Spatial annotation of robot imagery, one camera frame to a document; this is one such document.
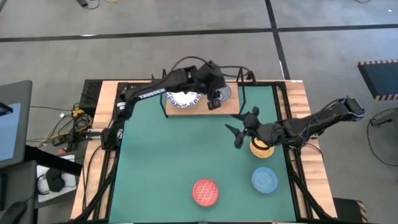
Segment yellow patterned bowl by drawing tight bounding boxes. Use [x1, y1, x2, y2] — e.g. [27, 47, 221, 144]
[249, 138, 275, 159]

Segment blue patterned bowl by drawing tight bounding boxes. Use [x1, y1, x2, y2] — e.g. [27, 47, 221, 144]
[251, 166, 279, 195]

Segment blue hazard striped platform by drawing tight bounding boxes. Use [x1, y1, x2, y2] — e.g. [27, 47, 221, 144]
[356, 59, 398, 102]

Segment grey monitor with blue screen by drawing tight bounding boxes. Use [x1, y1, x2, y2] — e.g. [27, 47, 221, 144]
[0, 80, 34, 169]

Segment green table mat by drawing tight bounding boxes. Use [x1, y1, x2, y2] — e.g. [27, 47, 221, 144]
[108, 84, 297, 223]

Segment white blue swirl bowl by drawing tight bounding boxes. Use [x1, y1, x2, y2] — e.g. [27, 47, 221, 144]
[216, 83, 233, 103]

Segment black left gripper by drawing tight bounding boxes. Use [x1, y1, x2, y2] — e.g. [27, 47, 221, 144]
[198, 60, 229, 111]

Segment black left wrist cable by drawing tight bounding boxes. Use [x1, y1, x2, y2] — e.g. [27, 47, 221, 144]
[170, 55, 251, 78]

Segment bowl with red inside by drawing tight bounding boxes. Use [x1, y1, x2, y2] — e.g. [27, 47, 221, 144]
[192, 177, 220, 207]

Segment black floor power adapter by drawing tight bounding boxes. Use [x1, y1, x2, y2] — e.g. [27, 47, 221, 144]
[76, 0, 101, 10]

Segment wooden shelf with black legs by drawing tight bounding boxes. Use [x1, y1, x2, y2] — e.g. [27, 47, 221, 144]
[151, 68, 257, 118]

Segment black perforated box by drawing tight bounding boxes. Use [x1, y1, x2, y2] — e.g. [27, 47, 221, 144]
[79, 79, 103, 110]

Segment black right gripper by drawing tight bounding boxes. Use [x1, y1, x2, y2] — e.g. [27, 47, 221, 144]
[224, 106, 282, 149]

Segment white paper sheet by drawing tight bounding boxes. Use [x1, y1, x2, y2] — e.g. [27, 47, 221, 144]
[36, 154, 78, 203]

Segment blue rimmed paper plate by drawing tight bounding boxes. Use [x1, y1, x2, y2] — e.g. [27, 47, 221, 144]
[166, 90, 202, 109]

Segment black headphones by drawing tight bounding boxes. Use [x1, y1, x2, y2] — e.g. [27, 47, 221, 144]
[45, 167, 67, 193]

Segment black metal table frame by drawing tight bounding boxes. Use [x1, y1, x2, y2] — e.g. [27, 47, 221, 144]
[70, 79, 338, 224]

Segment black hazard striped box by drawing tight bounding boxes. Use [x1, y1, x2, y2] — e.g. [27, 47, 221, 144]
[332, 197, 369, 224]

